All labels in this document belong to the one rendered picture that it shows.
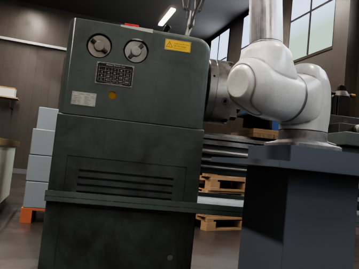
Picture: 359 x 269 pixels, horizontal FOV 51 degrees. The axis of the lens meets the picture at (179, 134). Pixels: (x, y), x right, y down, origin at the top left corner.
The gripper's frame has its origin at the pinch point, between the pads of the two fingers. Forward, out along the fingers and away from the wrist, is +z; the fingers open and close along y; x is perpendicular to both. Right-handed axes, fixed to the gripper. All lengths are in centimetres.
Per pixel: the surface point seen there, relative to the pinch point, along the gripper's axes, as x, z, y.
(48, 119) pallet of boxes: 248, 35, -107
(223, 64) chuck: 1.3, 18.5, 17.6
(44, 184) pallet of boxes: 211, 101, -95
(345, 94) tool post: 0, 25, 79
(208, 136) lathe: -5, 53, 12
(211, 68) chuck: -1.3, 21.8, 11.3
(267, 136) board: -6, 51, 39
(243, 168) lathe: -1, 66, 31
